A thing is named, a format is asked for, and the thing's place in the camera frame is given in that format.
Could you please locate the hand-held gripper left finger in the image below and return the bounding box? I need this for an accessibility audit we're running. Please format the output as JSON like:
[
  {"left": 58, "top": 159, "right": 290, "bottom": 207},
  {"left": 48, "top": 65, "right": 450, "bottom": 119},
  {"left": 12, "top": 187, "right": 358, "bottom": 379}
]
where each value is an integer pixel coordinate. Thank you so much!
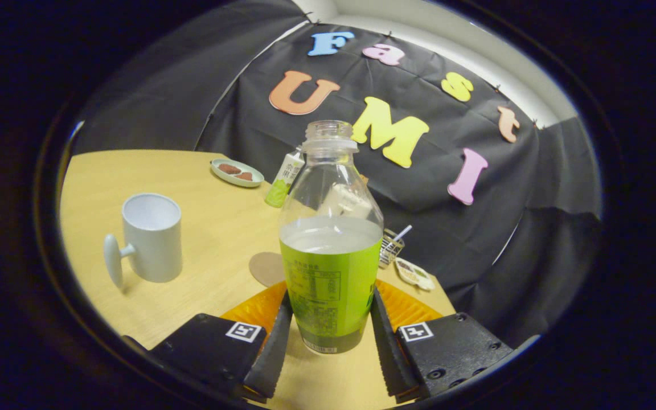
[{"left": 149, "top": 280, "right": 294, "bottom": 399}]

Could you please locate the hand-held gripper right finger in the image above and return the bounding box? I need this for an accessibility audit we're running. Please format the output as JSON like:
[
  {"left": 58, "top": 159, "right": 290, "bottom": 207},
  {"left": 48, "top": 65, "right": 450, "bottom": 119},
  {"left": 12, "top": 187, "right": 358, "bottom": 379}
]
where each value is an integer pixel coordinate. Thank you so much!
[{"left": 371, "top": 279, "right": 515, "bottom": 399}]

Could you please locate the round brown coaster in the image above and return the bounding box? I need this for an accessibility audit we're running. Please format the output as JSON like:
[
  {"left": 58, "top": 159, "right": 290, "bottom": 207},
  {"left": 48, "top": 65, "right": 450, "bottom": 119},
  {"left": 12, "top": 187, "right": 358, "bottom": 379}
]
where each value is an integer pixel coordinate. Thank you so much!
[{"left": 248, "top": 252, "right": 286, "bottom": 288}]

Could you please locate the clear juice bottle green label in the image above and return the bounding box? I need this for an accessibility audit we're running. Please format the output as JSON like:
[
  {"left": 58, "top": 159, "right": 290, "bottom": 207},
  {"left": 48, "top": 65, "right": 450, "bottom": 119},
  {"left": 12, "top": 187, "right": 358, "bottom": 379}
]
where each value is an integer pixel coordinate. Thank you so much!
[{"left": 278, "top": 120, "right": 384, "bottom": 355}]

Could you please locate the white cup with handle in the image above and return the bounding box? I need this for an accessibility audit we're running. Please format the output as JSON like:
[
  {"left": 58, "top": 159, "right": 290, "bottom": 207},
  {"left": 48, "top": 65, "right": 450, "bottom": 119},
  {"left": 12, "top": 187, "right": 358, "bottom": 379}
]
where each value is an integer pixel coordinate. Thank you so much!
[{"left": 103, "top": 192, "right": 183, "bottom": 289}]

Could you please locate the slim bottle green label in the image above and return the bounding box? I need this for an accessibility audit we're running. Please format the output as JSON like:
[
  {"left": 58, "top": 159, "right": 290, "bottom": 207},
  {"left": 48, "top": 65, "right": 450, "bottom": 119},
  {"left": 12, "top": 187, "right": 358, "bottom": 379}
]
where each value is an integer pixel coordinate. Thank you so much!
[{"left": 265, "top": 149, "right": 306, "bottom": 208}]

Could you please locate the white divided dish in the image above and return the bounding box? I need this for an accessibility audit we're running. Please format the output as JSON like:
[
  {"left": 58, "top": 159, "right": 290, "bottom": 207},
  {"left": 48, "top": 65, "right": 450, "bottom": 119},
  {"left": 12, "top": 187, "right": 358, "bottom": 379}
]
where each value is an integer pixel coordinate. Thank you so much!
[{"left": 395, "top": 257, "right": 436, "bottom": 292}]

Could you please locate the wooden table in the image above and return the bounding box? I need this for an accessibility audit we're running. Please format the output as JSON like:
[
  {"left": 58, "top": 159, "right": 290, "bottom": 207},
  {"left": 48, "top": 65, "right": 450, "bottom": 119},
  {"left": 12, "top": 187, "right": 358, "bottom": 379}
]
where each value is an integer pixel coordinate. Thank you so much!
[{"left": 59, "top": 149, "right": 457, "bottom": 409}]

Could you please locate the pale green plate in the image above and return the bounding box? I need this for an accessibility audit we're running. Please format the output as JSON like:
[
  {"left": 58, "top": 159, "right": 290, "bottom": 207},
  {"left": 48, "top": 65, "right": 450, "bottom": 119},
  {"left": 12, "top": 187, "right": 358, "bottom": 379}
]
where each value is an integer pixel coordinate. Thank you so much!
[{"left": 210, "top": 158, "right": 265, "bottom": 188}]

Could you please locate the wire mesh holder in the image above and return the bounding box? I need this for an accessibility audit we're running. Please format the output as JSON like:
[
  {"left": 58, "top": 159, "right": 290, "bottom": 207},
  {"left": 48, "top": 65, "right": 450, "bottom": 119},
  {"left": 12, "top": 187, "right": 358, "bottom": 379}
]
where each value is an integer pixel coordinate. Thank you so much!
[{"left": 378, "top": 228, "right": 405, "bottom": 269}]

